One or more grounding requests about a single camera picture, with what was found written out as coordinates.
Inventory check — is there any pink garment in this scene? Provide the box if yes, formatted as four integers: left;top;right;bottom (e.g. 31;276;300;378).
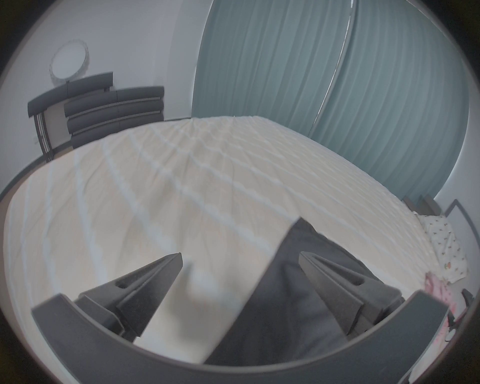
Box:
424;273;457;344

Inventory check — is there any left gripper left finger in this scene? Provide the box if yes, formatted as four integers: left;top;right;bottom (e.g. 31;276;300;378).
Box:
77;252;184;342

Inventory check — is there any bed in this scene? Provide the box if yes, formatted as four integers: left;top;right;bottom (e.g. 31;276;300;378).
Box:
2;114;480;376

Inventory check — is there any dark grey dressing table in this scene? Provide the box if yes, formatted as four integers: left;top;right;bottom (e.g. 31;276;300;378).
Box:
27;71;166;163

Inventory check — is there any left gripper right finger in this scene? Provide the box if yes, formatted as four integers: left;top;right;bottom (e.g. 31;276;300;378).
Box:
299;252;406;334

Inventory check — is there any blue-green curtain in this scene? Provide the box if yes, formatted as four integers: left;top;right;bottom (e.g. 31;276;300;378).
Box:
309;0;471;201
191;0;355;137

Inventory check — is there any round white mirror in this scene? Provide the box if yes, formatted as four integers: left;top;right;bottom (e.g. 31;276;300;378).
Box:
49;40;91;84

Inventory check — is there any white printed pillow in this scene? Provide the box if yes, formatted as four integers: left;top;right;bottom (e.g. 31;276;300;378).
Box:
418;214;469;284

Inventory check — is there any black T-shirt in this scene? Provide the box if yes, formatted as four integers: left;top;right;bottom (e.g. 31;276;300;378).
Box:
202;217;406;367

